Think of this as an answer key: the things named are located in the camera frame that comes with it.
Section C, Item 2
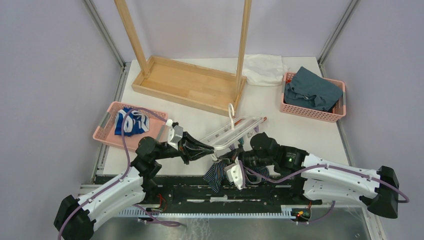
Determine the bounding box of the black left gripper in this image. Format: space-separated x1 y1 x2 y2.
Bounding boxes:
152 130 214 164

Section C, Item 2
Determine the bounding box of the white plastic clip hanger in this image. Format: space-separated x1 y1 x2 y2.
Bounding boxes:
200 103 267 152

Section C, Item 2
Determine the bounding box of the navy striped boxer underwear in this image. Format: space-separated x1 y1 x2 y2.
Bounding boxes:
203 161 270 193

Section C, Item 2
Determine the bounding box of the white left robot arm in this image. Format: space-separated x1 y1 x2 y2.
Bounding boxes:
53 131 215 240

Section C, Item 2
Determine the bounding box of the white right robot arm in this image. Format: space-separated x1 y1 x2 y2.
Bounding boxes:
226 132 401 219

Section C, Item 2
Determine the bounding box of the blue white underwear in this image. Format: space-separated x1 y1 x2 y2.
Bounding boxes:
114 107 150 137

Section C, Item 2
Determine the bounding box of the wooden hanger rack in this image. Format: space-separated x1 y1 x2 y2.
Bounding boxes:
114 0 252 116

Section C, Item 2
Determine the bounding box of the teal grey underwear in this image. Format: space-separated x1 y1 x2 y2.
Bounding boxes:
283 66 343 112

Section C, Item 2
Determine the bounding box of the white folded cloth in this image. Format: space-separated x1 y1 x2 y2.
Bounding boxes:
242 54 290 87

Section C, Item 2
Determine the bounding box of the pink basket right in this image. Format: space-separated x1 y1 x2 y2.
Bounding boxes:
280 67 347 123

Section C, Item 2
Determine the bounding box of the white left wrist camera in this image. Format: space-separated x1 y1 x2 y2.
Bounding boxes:
165 118 184 150

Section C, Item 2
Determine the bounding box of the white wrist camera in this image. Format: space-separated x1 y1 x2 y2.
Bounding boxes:
165 118 184 150
224 158 247 190

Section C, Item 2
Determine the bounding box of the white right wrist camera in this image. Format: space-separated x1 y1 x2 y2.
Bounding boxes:
224 158 247 190

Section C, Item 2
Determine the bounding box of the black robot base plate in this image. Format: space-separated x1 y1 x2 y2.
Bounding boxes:
140 176 322 214

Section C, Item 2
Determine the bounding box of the white slotted cable duct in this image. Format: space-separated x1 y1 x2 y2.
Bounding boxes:
115 206 296 220

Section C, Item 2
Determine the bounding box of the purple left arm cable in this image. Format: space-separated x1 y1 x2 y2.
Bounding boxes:
57 107 181 240

